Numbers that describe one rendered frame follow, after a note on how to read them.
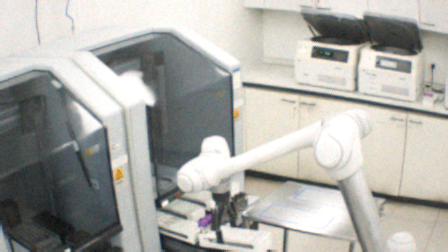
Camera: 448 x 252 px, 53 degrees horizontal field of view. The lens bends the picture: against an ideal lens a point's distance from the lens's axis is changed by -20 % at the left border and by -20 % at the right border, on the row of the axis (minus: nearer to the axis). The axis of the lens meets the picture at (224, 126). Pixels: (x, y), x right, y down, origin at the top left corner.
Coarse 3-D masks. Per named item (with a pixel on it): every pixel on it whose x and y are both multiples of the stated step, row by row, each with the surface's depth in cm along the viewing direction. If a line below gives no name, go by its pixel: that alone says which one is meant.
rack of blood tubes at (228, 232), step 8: (224, 232) 218; (232, 232) 217; (240, 232) 217; (248, 232) 215; (256, 232) 214; (264, 232) 213; (200, 240) 220; (216, 240) 220; (224, 240) 218; (232, 240) 210; (240, 240) 209; (248, 240) 208; (256, 240) 206; (264, 240) 207; (224, 248) 214; (240, 248) 210; (248, 248) 210; (256, 248) 205; (264, 248) 207
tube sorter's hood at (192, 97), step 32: (160, 32) 273; (128, 64) 229; (160, 64) 240; (192, 64) 251; (160, 96) 219; (192, 96) 233; (224, 96) 255; (160, 128) 218; (192, 128) 237; (224, 128) 259; (160, 160) 221; (160, 192) 223
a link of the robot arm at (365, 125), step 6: (336, 114) 175; (348, 114) 171; (354, 114) 172; (360, 114) 172; (366, 114) 173; (324, 120) 181; (354, 120) 169; (360, 120) 171; (366, 120) 171; (360, 126) 171; (366, 126) 171; (366, 132) 172; (360, 138) 171
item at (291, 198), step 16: (288, 192) 268; (304, 192) 266; (320, 192) 265; (336, 192) 263; (256, 208) 253; (272, 208) 252; (288, 208) 251; (304, 208) 249; (320, 208) 248; (336, 208) 246; (272, 224) 238; (288, 224) 235; (304, 224) 234; (320, 224) 232; (336, 224) 230; (352, 224) 228; (288, 240) 291; (352, 240) 215
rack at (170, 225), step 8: (160, 216) 238; (168, 216) 237; (160, 224) 230; (168, 224) 230; (176, 224) 230; (184, 224) 230; (192, 224) 230; (168, 232) 234; (176, 232) 234; (184, 232) 223; (192, 232) 223; (184, 240) 225; (192, 240) 222
